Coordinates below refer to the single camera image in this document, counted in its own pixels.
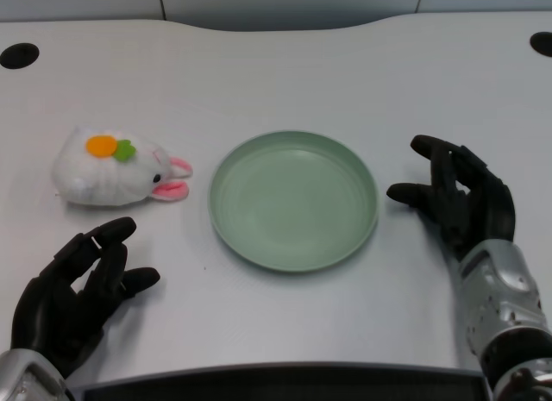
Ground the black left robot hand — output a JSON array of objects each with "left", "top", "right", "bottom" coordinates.
[{"left": 10, "top": 216, "right": 161, "bottom": 379}]

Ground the black table cable grommet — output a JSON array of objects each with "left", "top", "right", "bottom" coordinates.
[
  {"left": 529, "top": 31, "right": 552, "bottom": 57},
  {"left": 0, "top": 42, "right": 41, "bottom": 70}
]

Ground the green round plate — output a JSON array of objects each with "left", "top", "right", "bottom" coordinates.
[{"left": 208, "top": 130, "right": 380, "bottom": 275}]

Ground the white rabbit plush doll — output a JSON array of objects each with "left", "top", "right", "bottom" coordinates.
[{"left": 51, "top": 124, "right": 194, "bottom": 209}]

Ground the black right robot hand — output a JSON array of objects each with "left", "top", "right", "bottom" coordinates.
[{"left": 386, "top": 135, "right": 518, "bottom": 262}]

